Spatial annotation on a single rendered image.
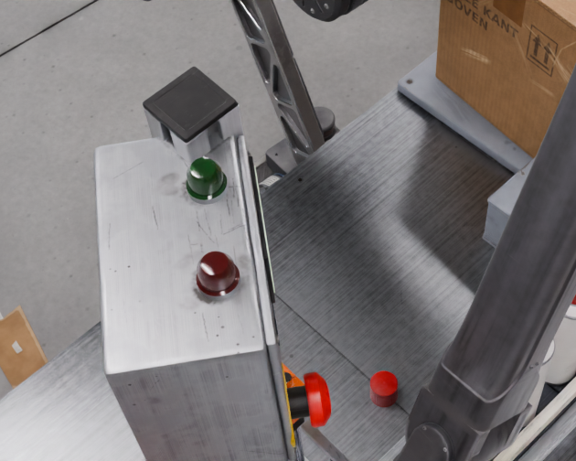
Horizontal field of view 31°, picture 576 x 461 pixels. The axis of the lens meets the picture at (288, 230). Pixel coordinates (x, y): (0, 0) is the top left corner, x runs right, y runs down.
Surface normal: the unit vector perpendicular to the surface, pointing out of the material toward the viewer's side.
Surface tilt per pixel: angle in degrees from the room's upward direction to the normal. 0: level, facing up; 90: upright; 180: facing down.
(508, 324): 61
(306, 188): 0
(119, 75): 0
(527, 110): 90
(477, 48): 90
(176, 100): 0
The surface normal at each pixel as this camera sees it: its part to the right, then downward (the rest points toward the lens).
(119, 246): -0.07, -0.56
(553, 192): -0.75, 0.18
